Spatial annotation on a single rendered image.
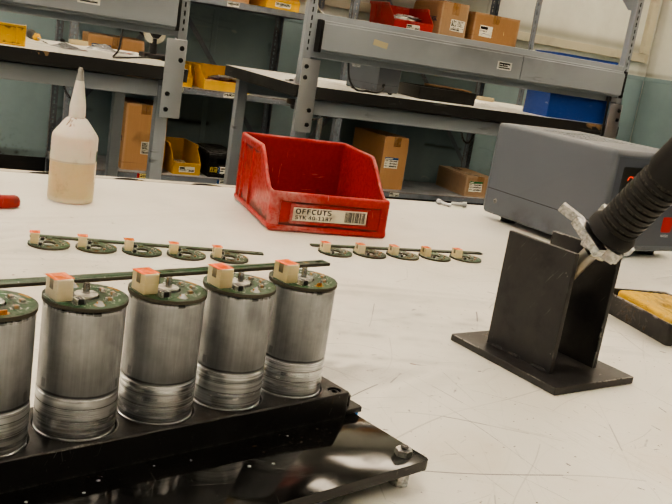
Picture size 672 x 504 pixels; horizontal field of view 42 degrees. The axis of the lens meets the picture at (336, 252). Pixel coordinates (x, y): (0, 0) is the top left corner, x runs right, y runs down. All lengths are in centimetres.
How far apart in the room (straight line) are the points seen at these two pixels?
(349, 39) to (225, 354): 261
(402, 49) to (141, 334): 273
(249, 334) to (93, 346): 6
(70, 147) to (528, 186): 42
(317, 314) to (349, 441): 5
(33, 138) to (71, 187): 413
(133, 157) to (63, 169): 379
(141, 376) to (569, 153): 59
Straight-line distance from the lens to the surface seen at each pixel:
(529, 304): 46
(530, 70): 328
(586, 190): 80
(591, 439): 40
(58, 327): 26
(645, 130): 655
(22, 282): 28
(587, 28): 624
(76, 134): 67
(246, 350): 29
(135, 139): 445
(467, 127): 323
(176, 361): 28
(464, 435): 37
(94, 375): 27
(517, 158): 86
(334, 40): 286
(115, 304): 26
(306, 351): 31
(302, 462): 30
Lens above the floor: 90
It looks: 13 degrees down
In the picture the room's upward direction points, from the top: 9 degrees clockwise
